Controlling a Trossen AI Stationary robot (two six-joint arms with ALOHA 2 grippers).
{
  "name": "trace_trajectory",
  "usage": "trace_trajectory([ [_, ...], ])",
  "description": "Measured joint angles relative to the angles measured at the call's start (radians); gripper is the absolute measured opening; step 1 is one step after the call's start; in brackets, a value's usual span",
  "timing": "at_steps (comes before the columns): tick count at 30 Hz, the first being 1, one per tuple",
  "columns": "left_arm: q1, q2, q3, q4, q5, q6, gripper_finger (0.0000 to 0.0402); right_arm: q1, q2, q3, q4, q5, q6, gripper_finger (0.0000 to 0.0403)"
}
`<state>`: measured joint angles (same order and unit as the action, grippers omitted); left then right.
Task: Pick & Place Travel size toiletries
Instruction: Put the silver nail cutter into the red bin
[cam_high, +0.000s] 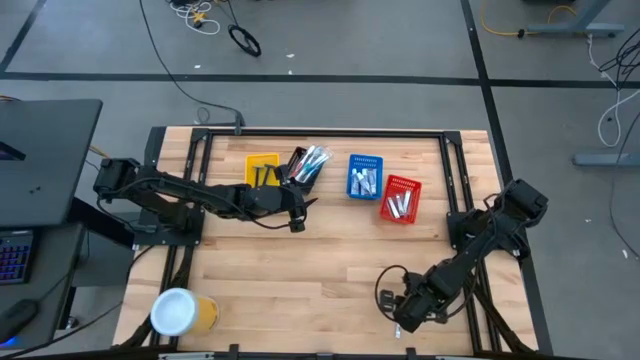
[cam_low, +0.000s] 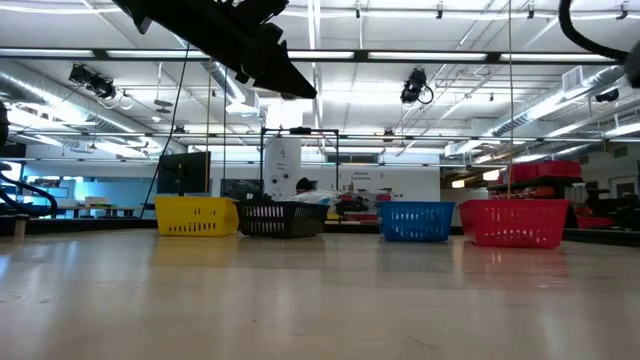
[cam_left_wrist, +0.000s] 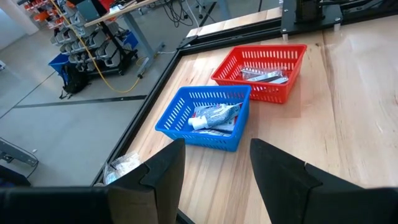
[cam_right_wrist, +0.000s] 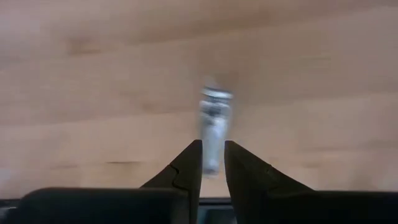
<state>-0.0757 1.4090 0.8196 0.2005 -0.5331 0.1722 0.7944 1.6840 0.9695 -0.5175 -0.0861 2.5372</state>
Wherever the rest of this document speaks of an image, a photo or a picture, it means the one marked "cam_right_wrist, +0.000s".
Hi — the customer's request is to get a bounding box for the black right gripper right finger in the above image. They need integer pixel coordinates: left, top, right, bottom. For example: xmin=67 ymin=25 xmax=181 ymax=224
xmin=224 ymin=139 xmax=398 ymax=224

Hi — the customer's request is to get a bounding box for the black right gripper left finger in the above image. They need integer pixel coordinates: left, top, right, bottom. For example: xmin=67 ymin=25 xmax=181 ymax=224
xmin=17 ymin=139 xmax=204 ymax=224

